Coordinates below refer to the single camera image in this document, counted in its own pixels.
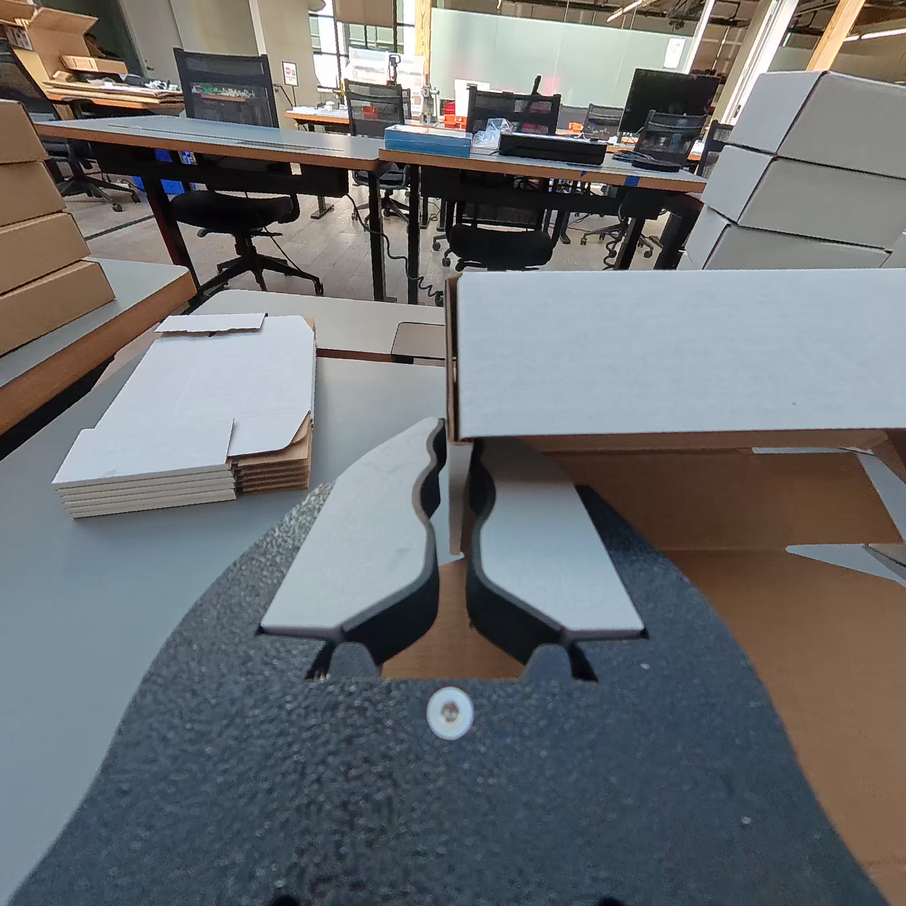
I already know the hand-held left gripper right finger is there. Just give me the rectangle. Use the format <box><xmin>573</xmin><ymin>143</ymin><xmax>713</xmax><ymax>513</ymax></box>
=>
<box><xmin>466</xmin><ymin>440</ymin><xmax>645</xmax><ymax>665</ymax></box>

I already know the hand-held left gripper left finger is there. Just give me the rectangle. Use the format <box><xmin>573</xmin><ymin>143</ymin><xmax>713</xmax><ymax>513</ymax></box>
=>
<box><xmin>260</xmin><ymin>418</ymin><xmax>448</xmax><ymax>663</ymax></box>

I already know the white and brown cardboard box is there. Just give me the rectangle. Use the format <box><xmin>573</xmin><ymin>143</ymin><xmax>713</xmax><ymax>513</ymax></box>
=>
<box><xmin>382</xmin><ymin>269</ymin><xmax>906</xmax><ymax>906</ymax></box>

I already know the white folded cardboard box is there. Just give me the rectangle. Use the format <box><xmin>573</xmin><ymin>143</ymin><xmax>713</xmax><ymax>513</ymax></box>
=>
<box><xmin>728</xmin><ymin>71</ymin><xmax>906</xmax><ymax>179</ymax></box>
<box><xmin>681</xmin><ymin>207</ymin><xmax>906</xmax><ymax>271</ymax></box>
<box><xmin>699</xmin><ymin>145</ymin><xmax>906</xmax><ymax>250</ymax></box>

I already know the flat blue box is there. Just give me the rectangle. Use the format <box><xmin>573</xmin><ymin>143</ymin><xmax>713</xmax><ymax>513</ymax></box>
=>
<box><xmin>384</xmin><ymin>124</ymin><xmax>474</xmax><ymax>159</ymax></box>

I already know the stack of flat cardboard sheets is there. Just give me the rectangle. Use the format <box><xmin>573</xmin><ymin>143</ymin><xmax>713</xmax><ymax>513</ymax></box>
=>
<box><xmin>51</xmin><ymin>313</ymin><xmax>317</xmax><ymax>520</ymax></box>

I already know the black mesh office chair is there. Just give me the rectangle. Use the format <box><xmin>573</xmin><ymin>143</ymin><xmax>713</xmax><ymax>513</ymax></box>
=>
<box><xmin>343</xmin><ymin>79</ymin><xmax>413</xmax><ymax>222</ymax></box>
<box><xmin>168</xmin><ymin>47</ymin><xmax>325</xmax><ymax>296</ymax></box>
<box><xmin>440</xmin><ymin>86</ymin><xmax>565</xmax><ymax>273</ymax></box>
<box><xmin>580</xmin><ymin>105</ymin><xmax>712</xmax><ymax>271</ymax></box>

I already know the grey side table wooden edge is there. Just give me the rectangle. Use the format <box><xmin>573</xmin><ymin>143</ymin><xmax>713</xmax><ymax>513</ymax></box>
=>
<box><xmin>0</xmin><ymin>258</ymin><xmax>198</xmax><ymax>436</ymax></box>

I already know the grey office desk blue tape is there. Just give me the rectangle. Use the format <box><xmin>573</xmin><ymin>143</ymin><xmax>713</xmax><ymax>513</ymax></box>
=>
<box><xmin>377</xmin><ymin>145</ymin><xmax>709</xmax><ymax>273</ymax></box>

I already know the flat black case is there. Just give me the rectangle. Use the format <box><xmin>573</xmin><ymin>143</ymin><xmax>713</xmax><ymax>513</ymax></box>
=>
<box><xmin>497</xmin><ymin>131</ymin><xmax>609</xmax><ymax>167</ymax></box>

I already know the long grey office desk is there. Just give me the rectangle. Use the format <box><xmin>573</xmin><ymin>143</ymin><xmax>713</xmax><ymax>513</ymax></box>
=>
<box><xmin>34</xmin><ymin>117</ymin><xmax>386</xmax><ymax>305</ymax></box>

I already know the black computer monitor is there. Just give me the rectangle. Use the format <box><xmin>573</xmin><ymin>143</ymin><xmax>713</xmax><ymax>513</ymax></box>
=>
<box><xmin>618</xmin><ymin>68</ymin><xmax>722</xmax><ymax>140</ymax></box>

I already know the wooden pillar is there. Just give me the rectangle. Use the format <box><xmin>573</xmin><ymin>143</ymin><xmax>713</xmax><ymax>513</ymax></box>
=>
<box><xmin>805</xmin><ymin>0</ymin><xmax>869</xmax><ymax>73</ymax></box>

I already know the black coiled cable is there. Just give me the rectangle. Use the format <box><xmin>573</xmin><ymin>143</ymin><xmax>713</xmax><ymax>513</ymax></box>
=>
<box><xmin>407</xmin><ymin>205</ymin><xmax>443</xmax><ymax>307</ymax></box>

